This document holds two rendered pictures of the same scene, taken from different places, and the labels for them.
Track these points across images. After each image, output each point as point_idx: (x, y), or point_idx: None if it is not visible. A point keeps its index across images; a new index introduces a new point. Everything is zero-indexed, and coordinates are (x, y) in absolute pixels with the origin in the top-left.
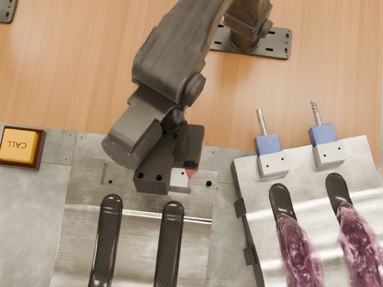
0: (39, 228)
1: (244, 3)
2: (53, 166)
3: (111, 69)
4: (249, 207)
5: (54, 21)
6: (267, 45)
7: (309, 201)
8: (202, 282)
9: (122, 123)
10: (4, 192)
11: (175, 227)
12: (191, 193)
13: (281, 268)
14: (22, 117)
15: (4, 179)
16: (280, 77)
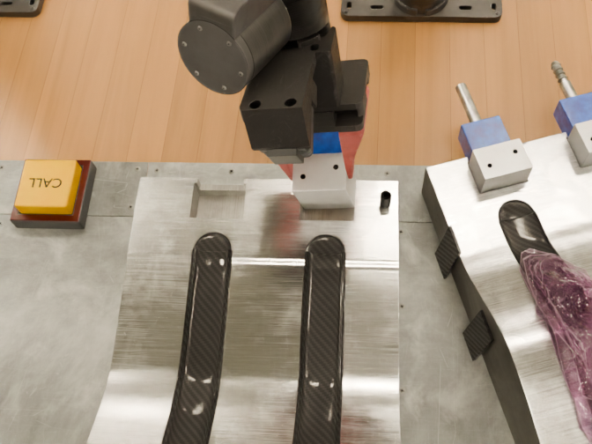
0: (86, 323)
1: None
2: (108, 220)
3: None
4: (465, 244)
5: (107, 5)
6: (461, 2)
7: (577, 225)
8: (391, 376)
9: None
10: (25, 269)
11: (330, 282)
12: (355, 220)
13: (543, 335)
14: (55, 149)
15: (25, 247)
16: (490, 48)
